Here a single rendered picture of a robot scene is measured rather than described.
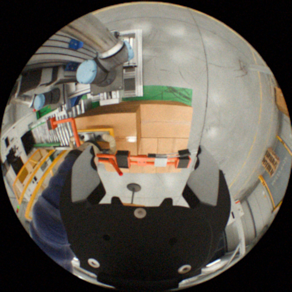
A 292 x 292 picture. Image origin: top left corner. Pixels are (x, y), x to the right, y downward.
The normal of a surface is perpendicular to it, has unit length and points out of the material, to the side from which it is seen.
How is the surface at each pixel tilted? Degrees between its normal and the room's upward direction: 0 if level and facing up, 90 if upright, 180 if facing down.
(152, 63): 0
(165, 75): 0
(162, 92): 0
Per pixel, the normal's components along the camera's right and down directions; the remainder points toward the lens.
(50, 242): 0.79, -0.34
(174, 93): -0.02, 0.53
